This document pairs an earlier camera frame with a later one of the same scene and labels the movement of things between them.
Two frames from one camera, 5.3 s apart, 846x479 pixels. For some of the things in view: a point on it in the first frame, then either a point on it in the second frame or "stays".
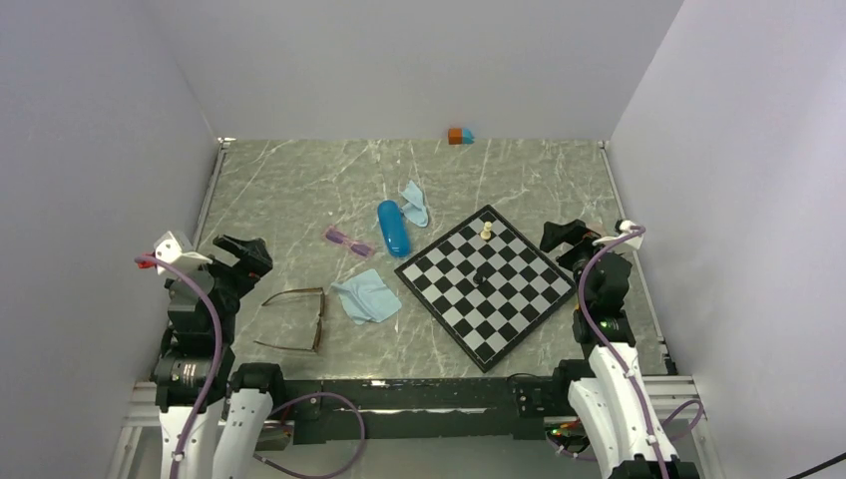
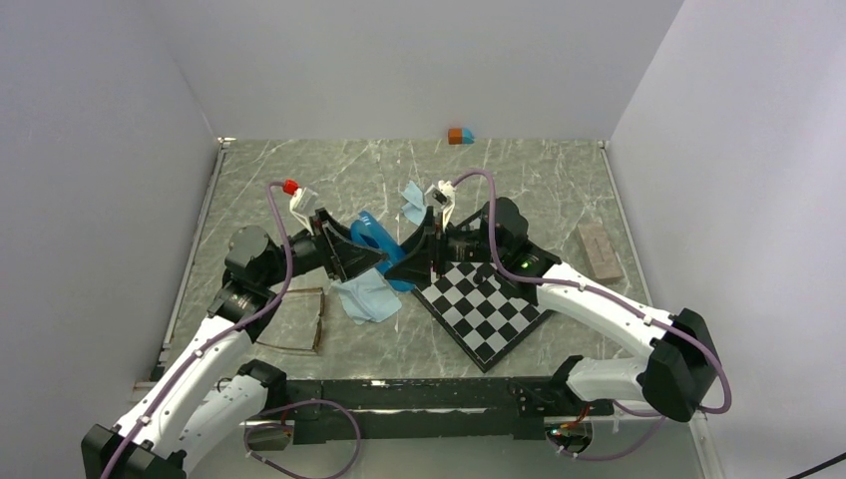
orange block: x=455 y=136 stays
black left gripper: x=247 y=272 -> x=347 y=257
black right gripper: x=556 y=235 -> x=428 y=241
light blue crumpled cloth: x=414 y=209 stays
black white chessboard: x=486 y=284 stays
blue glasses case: x=394 y=229 -> x=368 y=230
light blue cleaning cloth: x=367 y=297 stays
